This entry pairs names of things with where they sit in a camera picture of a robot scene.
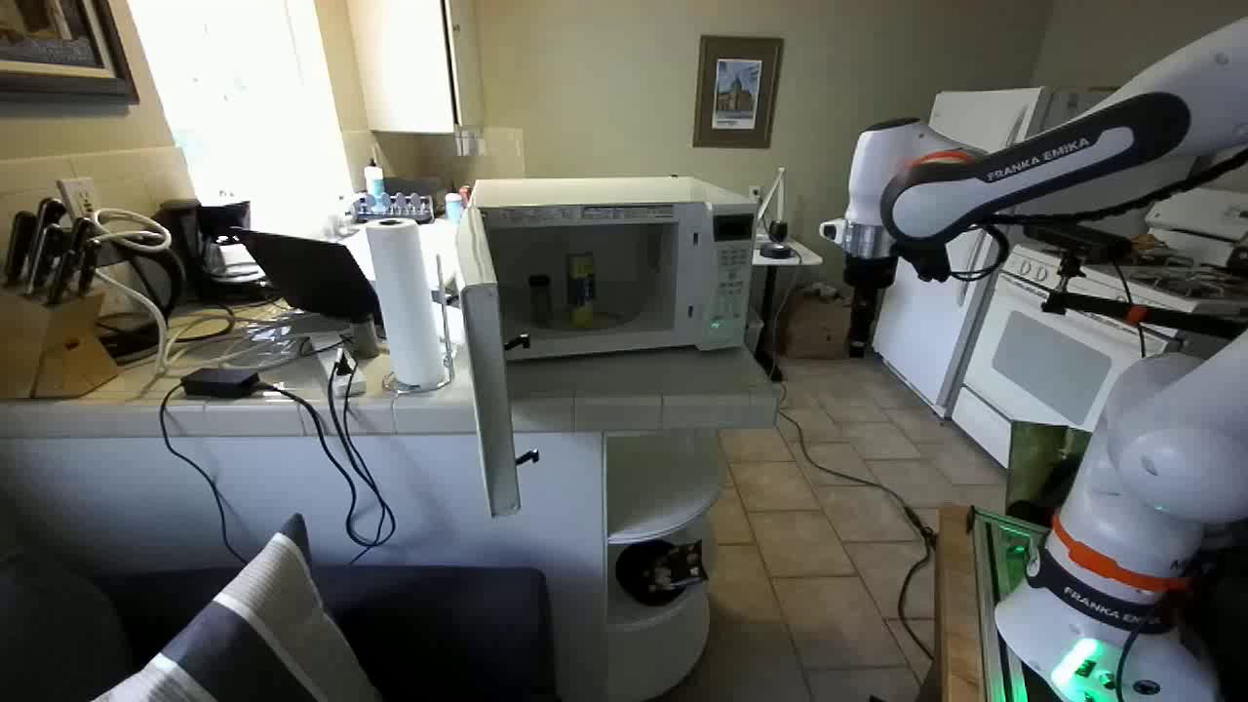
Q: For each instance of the grey white striped pillow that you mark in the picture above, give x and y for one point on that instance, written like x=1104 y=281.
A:
x=260 y=626

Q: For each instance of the black power adapter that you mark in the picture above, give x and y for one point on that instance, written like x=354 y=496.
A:
x=219 y=384

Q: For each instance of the dark framed wall picture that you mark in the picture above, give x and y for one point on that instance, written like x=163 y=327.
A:
x=59 y=45

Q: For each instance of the metal paper towel holder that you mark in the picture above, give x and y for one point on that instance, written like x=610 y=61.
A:
x=445 y=327

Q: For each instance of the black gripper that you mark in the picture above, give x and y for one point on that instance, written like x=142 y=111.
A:
x=864 y=289

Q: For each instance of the brown framed wall picture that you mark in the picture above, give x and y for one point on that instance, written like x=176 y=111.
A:
x=740 y=90

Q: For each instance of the yellow bottle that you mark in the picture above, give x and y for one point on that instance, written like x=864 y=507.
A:
x=583 y=294

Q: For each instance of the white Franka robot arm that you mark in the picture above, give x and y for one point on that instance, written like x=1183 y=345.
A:
x=1155 y=470

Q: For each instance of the small white side table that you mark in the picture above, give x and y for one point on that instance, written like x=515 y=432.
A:
x=780 y=260

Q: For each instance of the green box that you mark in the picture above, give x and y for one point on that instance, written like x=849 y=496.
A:
x=1038 y=463

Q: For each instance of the black camera stand bar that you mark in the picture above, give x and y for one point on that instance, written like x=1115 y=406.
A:
x=1116 y=308

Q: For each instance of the white stove oven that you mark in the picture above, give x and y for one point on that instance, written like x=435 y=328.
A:
x=1038 y=373

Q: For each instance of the black laptop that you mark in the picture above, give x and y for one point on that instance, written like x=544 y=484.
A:
x=315 y=275

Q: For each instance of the dark blue sofa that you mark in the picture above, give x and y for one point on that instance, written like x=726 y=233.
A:
x=442 y=639

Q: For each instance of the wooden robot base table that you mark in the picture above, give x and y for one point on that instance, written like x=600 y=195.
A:
x=959 y=609

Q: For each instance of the clear spray bottle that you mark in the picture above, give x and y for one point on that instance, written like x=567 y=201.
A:
x=376 y=186

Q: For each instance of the dark small jar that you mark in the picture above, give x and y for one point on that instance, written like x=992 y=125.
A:
x=540 y=299

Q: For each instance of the white paper towel roll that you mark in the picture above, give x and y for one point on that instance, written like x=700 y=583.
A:
x=409 y=299

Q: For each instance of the white refrigerator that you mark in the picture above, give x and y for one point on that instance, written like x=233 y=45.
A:
x=917 y=333

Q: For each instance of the white microwave oven body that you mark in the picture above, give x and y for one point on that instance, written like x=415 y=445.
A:
x=713 y=294

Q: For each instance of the black item in shelf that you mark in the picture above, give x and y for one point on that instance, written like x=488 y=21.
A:
x=662 y=571

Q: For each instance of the brown cardboard box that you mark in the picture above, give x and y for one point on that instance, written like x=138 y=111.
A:
x=817 y=327

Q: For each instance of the wooden knife block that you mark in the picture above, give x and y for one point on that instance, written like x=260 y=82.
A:
x=46 y=349

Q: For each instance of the white desk lamp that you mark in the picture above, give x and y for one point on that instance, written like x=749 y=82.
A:
x=773 y=208

